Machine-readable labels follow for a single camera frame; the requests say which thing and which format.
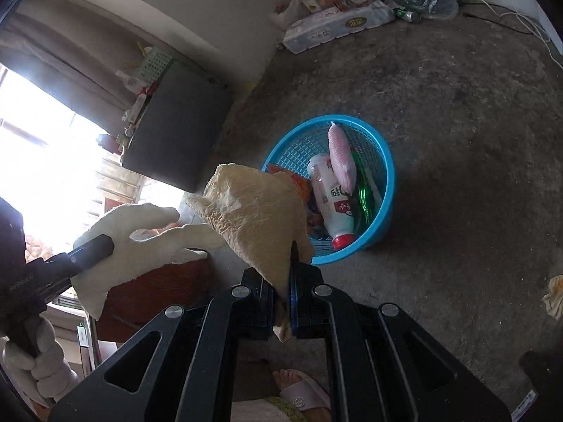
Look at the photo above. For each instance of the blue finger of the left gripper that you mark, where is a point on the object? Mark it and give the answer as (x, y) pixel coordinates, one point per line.
(63, 267)

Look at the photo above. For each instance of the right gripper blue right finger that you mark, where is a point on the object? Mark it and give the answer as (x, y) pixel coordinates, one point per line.
(305, 310)

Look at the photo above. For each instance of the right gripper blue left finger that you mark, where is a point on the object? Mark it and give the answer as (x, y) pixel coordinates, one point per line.
(259, 307)

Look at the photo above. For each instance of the tan paper bag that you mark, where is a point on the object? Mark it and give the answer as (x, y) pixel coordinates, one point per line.
(260, 216)

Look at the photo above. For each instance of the white cloth glove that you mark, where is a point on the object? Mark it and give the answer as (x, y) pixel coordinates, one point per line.
(145, 238)

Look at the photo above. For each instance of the strawberry milk bottle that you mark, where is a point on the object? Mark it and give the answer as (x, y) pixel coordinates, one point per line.
(332, 202)

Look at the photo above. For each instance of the green snack bag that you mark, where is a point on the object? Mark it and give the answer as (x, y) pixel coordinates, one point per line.
(366, 199)

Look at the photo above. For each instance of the pink bubble wrap package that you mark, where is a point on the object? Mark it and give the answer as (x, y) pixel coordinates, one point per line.
(341, 158)

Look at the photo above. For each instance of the orange chip bag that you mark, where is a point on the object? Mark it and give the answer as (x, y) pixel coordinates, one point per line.
(315, 226)

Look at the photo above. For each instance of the blue plastic trash basket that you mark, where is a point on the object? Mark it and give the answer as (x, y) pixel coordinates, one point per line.
(294, 151)

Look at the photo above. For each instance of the left white gloved hand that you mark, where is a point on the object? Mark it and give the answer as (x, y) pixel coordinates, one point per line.
(45, 378)

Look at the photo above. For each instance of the pink slipper foot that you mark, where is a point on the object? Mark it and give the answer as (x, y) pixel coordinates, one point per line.
(304, 393)

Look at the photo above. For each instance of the red gift bag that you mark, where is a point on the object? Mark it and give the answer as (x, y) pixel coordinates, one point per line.
(130, 306)

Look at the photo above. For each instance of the grey cabinet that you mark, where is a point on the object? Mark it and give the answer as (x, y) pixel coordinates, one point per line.
(178, 128)

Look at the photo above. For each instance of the green plastic basket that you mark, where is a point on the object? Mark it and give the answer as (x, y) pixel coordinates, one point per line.
(153, 66)

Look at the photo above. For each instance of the toilet paper pack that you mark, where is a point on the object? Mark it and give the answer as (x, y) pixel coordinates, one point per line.
(325, 26)

